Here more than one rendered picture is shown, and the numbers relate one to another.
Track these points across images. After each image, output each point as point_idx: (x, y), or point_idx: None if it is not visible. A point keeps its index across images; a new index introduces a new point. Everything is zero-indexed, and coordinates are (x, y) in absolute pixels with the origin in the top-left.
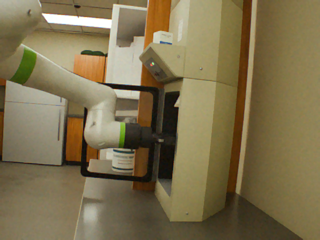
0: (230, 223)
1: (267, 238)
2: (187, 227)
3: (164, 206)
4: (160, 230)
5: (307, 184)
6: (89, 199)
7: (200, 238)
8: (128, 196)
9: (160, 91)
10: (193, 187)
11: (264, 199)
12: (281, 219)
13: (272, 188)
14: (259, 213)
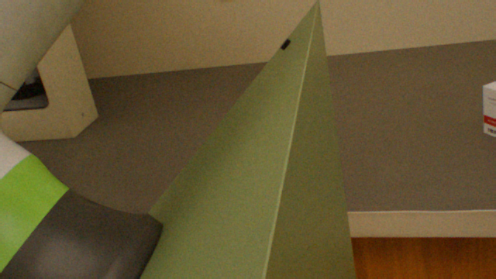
0: (124, 99)
1: (186, 84)
2: (103, 128)
3: (30, 132)
4: (92, 146)
5: (177, 4)
6: None
7: (144, 122)
8: None
9: None
10: (73, 72)
11: (102, 63)
12: (150, 70)
13: (111, 39)
14: (120, 78)
